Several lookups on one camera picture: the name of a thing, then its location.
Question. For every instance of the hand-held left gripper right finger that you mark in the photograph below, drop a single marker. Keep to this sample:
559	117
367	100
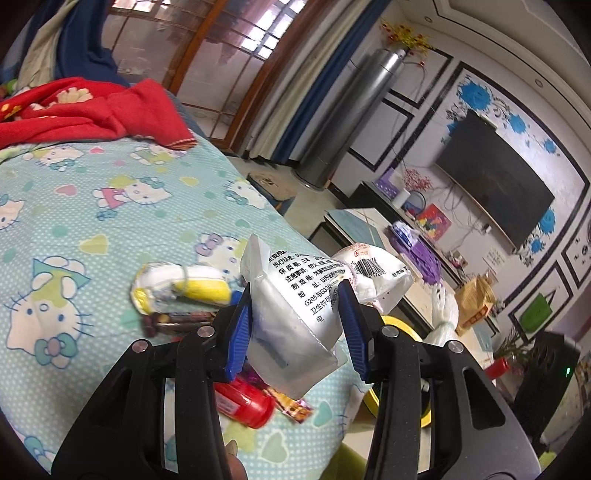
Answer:
353	337

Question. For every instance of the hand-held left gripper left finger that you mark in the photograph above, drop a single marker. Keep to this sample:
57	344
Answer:
240	332

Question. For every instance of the silver foil packet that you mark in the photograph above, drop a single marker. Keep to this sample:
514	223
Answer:
295	332

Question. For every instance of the red plastic canister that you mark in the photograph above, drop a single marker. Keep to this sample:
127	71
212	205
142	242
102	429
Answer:
244	401

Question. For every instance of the white barcode plastic wrapper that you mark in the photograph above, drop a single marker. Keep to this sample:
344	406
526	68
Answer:
383	272

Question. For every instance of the yellow trash bin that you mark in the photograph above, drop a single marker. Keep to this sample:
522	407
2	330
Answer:
427	415

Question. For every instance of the person's left hand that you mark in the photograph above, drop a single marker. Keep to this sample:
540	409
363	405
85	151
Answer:
235	464

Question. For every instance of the red jar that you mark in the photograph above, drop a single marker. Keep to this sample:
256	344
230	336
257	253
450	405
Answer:
497	369

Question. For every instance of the brown chocolate bar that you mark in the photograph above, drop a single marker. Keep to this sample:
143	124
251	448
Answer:
180	319

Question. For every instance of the yellow and white wrapper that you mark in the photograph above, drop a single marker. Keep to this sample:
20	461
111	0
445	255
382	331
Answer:
198	284

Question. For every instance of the purple candy wrapper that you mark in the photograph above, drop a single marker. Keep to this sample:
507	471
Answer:
295	408

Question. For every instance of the white plastic bag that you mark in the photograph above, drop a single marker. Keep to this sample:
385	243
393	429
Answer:
443	314

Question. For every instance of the brown paper bag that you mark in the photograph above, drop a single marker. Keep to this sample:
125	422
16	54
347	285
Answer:
475	304

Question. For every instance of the coffee table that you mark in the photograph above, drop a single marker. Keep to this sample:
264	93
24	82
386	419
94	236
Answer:
351	226

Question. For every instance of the blue white plastic packet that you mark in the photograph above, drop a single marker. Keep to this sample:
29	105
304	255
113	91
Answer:
405	231

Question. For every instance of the green jacket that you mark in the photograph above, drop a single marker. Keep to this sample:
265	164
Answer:
346	466

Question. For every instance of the white paper sign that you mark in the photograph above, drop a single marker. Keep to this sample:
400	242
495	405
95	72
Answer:
495	257

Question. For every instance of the colourful picture board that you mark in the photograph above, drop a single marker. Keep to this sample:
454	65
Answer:
434	222

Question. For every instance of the dark television stand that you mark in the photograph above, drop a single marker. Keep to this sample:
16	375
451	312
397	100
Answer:
369	196

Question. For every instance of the blue storage stool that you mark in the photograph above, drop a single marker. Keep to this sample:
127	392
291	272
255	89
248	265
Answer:
270	189

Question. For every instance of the white cup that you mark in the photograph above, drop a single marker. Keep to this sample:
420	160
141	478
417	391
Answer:
400	198

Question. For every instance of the round table mirror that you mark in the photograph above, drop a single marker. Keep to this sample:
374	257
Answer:
417	204

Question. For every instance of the purple tissue box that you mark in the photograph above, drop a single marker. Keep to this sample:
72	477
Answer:
387	183

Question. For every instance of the pink flower decoration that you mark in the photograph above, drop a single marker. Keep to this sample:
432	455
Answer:
415	179

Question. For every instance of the cartoon cat printed bedsheet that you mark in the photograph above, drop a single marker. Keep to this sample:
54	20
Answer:
92	207

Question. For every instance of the silver tower air conditioner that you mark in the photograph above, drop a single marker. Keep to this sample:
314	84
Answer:
351	115

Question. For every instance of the blue and white curtain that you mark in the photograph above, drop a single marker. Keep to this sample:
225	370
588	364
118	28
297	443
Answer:
323	78

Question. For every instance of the wooden framed glass door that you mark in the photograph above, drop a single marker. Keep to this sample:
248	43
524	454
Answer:
221	69

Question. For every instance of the red blanket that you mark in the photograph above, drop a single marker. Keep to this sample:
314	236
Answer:
55	120

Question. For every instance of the yellow artificial flowers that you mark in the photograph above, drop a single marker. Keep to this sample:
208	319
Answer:
406	39

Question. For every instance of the navy blue garment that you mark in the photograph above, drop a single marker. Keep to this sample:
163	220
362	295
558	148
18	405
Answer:
87	41

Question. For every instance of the beige garment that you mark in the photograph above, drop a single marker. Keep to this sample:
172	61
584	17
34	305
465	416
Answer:
44	46

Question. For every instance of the black wall television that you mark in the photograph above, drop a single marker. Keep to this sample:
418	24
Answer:
494	180

